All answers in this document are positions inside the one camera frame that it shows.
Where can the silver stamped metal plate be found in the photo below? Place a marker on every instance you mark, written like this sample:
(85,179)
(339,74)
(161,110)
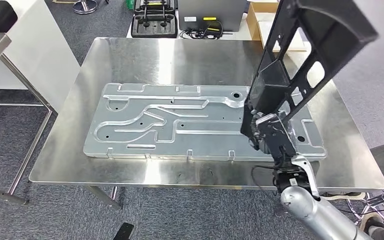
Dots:
(195,139)

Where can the white table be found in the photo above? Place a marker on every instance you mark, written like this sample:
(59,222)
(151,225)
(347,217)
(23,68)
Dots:
(236,33)

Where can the chrome chair base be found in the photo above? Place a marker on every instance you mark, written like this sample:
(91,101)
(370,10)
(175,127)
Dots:
(85,6)

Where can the white flat board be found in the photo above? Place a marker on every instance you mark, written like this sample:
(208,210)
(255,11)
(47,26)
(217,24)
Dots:
(265,33)

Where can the green box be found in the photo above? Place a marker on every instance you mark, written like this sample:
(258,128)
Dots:
(129,4)

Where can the stainless steel side table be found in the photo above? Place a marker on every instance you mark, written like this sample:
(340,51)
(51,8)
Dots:
(29,89)

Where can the white cabinet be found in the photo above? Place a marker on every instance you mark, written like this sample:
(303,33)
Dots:
(39,49)

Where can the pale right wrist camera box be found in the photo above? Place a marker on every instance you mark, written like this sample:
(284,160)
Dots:
(274,136)

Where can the brown cardboard box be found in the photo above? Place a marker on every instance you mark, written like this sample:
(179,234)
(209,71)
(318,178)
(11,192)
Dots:
(253,20)

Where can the stainless steel workbench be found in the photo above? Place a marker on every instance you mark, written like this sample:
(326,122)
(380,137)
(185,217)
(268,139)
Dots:
(178,59)

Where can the black plastic plate bracket part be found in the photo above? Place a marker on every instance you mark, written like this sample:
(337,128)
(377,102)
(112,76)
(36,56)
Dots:
(331,30)

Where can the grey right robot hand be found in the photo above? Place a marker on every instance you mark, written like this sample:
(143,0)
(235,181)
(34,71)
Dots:
(288,132)

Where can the black foam tray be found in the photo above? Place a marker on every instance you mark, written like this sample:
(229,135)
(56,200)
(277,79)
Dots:
(154,30)

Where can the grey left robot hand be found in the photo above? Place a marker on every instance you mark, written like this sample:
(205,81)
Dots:
(124,232)

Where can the grey equipment case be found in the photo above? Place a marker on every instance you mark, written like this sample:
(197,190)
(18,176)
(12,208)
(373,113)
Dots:
(212,10)

